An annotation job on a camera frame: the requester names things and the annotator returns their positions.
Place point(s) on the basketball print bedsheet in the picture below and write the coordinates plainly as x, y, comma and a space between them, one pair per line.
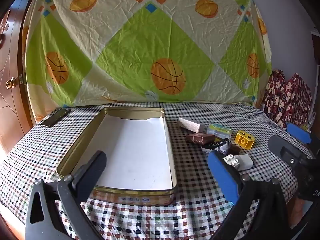
125, 42

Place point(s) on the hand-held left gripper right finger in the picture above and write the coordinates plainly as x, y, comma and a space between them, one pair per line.
222, 175

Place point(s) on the brown chocolate-shaped block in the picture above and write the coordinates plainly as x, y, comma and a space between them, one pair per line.
200, 138

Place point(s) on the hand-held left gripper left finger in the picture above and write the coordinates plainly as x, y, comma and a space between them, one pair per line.
95, 167

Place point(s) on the white and cork box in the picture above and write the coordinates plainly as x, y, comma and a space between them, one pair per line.
191, 125

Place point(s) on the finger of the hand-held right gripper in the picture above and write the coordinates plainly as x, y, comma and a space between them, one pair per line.
282, 147
297, 132

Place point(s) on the brass door knob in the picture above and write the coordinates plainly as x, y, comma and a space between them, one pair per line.
10, 83

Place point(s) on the clear floss pick box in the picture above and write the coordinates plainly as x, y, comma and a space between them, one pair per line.
220, 130

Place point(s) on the red plaid bear-print cloth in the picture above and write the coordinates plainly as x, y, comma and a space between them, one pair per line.
287, 97

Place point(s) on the dark wooden cabinet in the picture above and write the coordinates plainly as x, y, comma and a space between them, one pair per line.
315, 42

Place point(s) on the yellow round toy block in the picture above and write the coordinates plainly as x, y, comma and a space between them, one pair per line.
245, 140

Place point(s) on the checkered tablecloth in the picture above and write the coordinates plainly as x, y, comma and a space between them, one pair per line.
195, 205

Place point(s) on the gold tin box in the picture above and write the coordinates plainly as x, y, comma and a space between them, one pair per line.
137, 150

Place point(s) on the small yellow smiley toy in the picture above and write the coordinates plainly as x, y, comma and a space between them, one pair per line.
305, 127

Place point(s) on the brown wooden door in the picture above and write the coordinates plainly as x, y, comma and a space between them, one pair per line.
10, 110

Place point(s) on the dark flat rectangular object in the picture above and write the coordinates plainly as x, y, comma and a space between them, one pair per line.
55, 117

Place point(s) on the brown bar block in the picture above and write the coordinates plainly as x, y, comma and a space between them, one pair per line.
235, 148

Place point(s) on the white plain block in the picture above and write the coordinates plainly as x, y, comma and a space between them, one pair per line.
245, 162

